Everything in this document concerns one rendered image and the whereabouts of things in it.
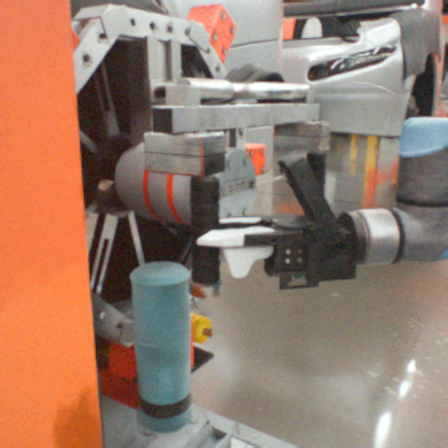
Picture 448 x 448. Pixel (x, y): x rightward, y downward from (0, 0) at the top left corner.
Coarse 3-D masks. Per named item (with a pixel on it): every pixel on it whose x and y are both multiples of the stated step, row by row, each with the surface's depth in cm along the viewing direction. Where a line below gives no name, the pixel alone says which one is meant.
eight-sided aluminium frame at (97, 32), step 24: (72, 24) 70; (96, 24) 68; (120, 24) 71; (144, 24) 75; (168, 24) 80; (192, 24) 84; (96, 48) 68; (192, 48) 88; (192, 72) 94; (216, 72) 93; (240, 144) 104; (96, 312) 75; (120, 312) 87; (120, 336) 81
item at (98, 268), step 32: (96, 96) 83; (128, 96) 110; (128, 128) 91; (96, 160) 85; (96, 192) 86; (96, 224) 89; (128, 224) 94; (160, 224) 103; (96, 256) 88; (128, 256) 111; (160, 256) 107; (96, 288) 89; (128, 288) 99
